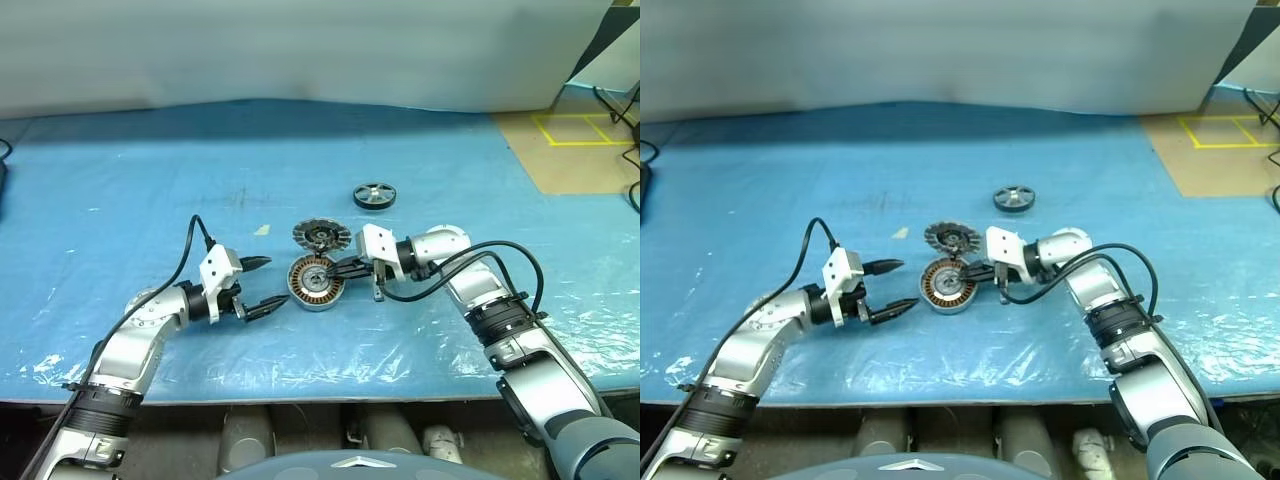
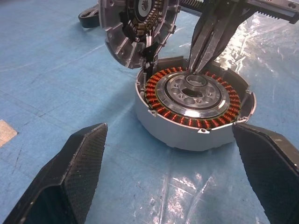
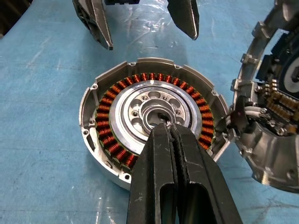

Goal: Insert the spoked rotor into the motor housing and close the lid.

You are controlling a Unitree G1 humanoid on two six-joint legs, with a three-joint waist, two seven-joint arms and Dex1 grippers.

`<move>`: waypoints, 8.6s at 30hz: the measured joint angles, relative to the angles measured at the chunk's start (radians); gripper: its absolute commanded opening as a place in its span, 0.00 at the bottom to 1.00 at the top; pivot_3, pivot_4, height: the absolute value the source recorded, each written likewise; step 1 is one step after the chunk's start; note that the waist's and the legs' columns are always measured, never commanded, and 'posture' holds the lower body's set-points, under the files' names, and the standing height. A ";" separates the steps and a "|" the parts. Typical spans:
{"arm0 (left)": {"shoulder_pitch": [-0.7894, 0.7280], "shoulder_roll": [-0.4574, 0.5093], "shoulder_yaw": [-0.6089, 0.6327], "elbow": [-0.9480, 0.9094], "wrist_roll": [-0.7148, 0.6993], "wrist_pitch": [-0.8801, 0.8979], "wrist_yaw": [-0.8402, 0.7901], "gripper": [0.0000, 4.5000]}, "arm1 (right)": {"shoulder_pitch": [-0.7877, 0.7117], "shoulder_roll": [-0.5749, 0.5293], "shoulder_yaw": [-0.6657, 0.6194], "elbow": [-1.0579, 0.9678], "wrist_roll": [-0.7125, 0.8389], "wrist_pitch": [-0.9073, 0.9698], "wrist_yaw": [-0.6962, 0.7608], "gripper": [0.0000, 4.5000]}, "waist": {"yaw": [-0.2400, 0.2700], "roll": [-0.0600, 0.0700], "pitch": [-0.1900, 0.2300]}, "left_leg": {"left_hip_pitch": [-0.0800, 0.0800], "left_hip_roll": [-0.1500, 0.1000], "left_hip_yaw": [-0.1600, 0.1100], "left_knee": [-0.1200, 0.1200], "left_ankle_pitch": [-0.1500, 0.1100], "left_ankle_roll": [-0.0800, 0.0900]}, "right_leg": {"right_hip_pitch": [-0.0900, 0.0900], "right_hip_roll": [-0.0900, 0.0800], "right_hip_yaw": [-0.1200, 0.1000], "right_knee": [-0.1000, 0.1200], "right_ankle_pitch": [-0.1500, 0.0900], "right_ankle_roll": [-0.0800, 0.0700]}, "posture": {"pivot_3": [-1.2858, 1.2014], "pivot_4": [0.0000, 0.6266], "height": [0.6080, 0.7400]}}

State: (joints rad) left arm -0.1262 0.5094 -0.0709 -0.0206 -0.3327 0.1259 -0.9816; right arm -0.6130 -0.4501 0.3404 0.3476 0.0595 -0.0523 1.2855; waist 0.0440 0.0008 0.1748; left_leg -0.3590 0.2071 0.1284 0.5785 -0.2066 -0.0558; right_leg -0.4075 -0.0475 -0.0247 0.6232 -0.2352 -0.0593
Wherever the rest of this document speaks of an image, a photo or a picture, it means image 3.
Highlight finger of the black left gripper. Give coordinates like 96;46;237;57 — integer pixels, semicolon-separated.
167;0;200;41
72;0;114;51

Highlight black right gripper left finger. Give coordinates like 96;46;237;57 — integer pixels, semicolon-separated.
127;122;180;224

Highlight blue plastic table cover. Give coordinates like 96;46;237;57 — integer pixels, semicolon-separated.
0;0;299;224

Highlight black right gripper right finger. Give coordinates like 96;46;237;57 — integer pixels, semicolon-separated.
170;123;243;224

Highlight small steel bearing ring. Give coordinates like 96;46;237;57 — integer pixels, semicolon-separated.
142;106;175;129

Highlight round silver metal disc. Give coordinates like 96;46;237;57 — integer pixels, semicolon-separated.
230;0;299;194

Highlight silver motor housing copper windings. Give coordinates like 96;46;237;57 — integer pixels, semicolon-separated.
78;57;231;192

